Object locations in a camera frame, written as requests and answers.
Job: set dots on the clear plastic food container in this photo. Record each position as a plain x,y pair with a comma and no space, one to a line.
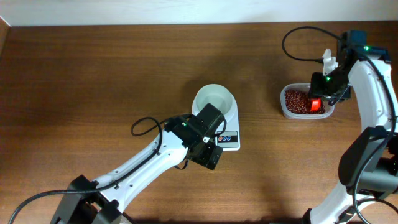
303,87

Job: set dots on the white round bowl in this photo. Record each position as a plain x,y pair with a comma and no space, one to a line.
219,96

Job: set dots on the orange plastic measuring scoop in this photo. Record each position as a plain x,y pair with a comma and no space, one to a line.
315,104

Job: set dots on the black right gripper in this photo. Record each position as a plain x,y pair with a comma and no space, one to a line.
321,90

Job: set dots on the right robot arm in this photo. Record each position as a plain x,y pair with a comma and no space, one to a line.
368,169

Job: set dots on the white digital kitchen scale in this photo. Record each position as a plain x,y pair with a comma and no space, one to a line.
229,140

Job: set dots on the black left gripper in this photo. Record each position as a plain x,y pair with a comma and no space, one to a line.
204,154

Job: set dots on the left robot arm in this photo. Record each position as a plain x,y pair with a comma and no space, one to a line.
105,199

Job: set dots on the red adzuki beans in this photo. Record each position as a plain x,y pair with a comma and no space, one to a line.
298,102

